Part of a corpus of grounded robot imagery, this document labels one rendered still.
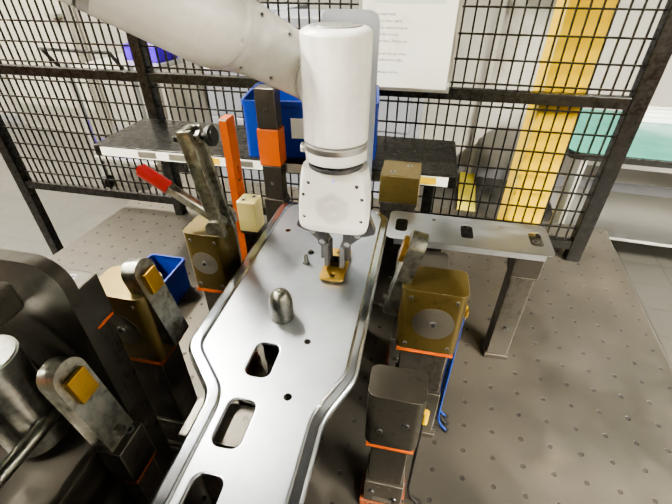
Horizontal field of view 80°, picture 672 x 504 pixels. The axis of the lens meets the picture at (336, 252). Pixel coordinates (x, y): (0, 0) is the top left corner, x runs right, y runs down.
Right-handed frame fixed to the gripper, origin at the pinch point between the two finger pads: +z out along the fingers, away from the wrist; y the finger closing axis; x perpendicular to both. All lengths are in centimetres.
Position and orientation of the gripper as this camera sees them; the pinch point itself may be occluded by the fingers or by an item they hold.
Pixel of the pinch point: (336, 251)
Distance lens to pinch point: 63.6
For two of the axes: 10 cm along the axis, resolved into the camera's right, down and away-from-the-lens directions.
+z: 0.0, 8.1, 5.9
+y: 9.8, 1.2, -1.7
